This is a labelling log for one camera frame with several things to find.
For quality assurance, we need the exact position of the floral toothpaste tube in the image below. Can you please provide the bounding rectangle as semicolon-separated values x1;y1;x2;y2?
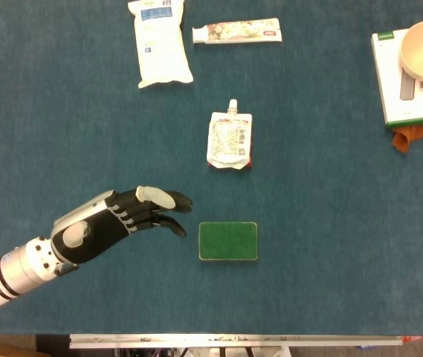
191;17;283;45

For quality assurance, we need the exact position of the white refill pouch blue label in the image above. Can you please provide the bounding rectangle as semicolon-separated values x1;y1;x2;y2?
126;0;194;89

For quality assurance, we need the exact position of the aluminium frame rail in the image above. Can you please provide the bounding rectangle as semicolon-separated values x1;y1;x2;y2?
68;333;423;350

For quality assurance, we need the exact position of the green scouring sponge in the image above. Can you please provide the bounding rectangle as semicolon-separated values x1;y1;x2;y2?
198;221;259;262

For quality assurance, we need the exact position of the white spouted drink pouch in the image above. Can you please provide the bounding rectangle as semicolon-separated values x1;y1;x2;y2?
206;98;254;171

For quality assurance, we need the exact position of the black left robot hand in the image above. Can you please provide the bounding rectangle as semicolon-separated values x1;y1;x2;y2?
50;184;193;266

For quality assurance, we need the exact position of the orange cloth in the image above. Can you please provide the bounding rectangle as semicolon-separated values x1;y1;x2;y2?
391;78;423;154

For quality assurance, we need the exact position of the white green product box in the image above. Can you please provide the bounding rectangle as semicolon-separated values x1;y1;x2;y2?
370;28;423;129

